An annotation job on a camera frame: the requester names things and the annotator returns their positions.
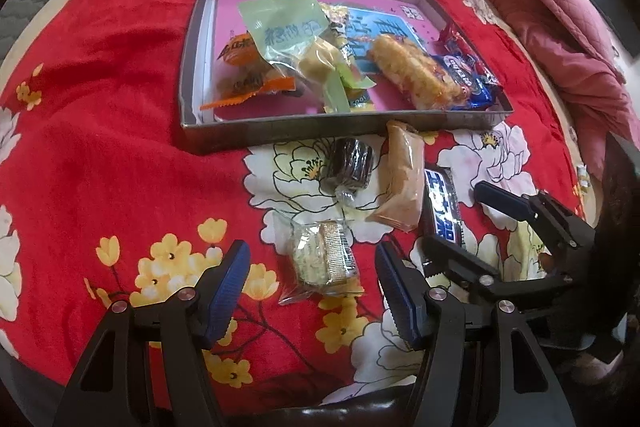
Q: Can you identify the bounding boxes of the orange peanut packet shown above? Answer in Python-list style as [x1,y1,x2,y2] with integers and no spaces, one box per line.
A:
[201,64,297,110]

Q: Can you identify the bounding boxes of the grey cardboard box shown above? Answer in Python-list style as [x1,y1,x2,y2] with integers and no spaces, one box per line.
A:
[179,0,514,155]

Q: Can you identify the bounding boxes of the green pastry packet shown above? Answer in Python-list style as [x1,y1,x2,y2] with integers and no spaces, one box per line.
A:
[237,0,377,115]

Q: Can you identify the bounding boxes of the orange snack packet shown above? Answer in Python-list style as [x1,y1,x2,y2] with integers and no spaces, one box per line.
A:
[218,32,261,68]

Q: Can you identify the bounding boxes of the light blue snack packet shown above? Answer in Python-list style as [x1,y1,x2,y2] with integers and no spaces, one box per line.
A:
[320,4,371,58]

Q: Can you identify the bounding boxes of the black round cookie packet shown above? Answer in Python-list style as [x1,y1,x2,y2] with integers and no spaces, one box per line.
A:
[320,138,376,208]

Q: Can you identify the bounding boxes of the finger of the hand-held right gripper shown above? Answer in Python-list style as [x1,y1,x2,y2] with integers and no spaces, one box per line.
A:
[474,181,598,258]
[421,236,566,303]

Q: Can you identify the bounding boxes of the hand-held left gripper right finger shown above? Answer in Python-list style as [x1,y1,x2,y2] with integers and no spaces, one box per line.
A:
[375,241,576,427]

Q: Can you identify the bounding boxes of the red floral blanket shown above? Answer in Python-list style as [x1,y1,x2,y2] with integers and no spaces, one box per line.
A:
[0,0,588,408]

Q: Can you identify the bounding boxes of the blue cookie packet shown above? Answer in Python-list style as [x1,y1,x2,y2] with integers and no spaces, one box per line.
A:
[432,52,503,110]

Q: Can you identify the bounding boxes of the red rice cracker packet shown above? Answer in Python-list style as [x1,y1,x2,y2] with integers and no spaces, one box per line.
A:
[367,34,468,111]

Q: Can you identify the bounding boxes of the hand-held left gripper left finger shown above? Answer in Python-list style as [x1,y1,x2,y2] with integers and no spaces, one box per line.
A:
[52,239,251,427]

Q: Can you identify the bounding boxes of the clear green cake packet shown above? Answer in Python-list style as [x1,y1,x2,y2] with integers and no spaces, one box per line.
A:
[276,216,366,306]

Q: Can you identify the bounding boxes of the dark chocolate bar packet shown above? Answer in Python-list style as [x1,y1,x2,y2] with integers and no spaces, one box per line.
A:
[422,166,476,260]

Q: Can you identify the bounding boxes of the brown wafer packet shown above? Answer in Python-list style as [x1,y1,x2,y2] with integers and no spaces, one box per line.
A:
[366,120,426,232]

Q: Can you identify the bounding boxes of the red snack packet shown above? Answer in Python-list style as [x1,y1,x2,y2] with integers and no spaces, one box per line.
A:
[437,21,493,78]

